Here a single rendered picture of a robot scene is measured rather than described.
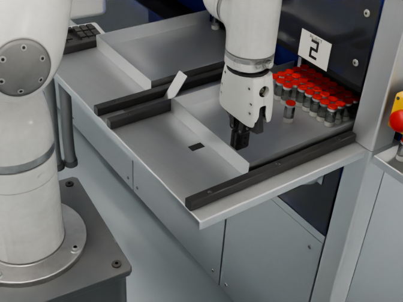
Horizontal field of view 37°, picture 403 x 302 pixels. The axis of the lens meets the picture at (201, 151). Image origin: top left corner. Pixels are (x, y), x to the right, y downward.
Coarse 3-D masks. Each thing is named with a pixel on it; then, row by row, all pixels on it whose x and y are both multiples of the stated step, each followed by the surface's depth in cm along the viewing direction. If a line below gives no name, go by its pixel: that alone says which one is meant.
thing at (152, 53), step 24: (144, 24) 152; (168, 24) 156; (192, 24) 161; (120, 48) 148; (144, 48) 148; (168, 48) 149; (192, 48) 150; (216, 48) 151; (144, 72) 139; (168, 72) 139; (192, 72) 134
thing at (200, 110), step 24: (192, 96) 126; (216, 96) 131; (192, 120) 119; (216, 120) 124; (312, 120) 126; (216, 144) 114; (264, 144) 118; (288, 144) 118; (312, 144) 116; (240, 168) 110
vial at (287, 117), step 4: (284, 108) 123; (288, 108) 122; (292, 108) 122; (284, 112) 123; (288, 112) 122; (292, 112) 123; (284, 116) 124; (288, 116) 123; (292, 116) 123; (284, 120) 124; (288, 120) 124; (292, 120) 124
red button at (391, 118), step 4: (396, 112) 105; (400, 112) 105; (392, 116) 106; (396, 116) 105; (400, 116) 104; (392, 120) 106; (396, 120) 105; (400, 120) 104; (392, 124) 106; (396, 124) 105; (400, 124) 105; (392, 128) 107; (396, 128) 106; (400, 128) 105; (400, 132) 106
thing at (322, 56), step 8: (304, 32) 122; (304, 40) 123; (320, 40) 119; (304, 48) 124; (320, 48) 120; (328, 48) 118; (304, 56) 125; (320, 56) 121; (328, 56) 119; (320, 64) 121
